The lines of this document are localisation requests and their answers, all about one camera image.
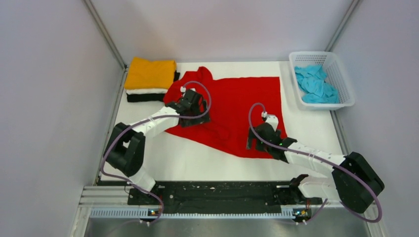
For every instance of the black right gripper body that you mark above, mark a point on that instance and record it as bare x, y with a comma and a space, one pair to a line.
267, 148

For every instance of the folded orange t-shirt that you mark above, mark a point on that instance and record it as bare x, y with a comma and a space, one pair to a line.
144, 65

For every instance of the light blue t-shirt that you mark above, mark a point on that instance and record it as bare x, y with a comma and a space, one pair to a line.
312, 81

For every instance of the white plastic basket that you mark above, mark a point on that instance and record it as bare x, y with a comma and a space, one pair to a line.
337, 77

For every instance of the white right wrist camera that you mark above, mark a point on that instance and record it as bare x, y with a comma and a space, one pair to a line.
270, 119

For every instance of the folded white t-shirt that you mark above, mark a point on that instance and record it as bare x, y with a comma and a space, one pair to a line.
146, 91

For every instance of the red t-shirt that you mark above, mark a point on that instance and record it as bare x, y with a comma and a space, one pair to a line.
231, 100

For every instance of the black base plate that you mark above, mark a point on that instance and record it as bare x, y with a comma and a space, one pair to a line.
223, 197

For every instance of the aluminium frame rail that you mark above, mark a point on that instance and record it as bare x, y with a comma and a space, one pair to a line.
110, 199

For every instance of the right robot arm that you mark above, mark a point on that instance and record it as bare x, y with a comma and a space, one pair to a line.
348, 179

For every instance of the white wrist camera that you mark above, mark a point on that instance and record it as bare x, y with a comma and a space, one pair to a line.
184, 89
270, 119

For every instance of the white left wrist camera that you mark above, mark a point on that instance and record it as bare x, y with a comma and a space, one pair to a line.
184, 89

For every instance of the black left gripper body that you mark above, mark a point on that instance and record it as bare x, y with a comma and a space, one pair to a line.
196, 110

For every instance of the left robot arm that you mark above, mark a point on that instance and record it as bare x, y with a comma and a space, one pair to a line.
126, 147

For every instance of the folded black t-shirt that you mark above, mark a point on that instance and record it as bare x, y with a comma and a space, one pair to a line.
147, 97

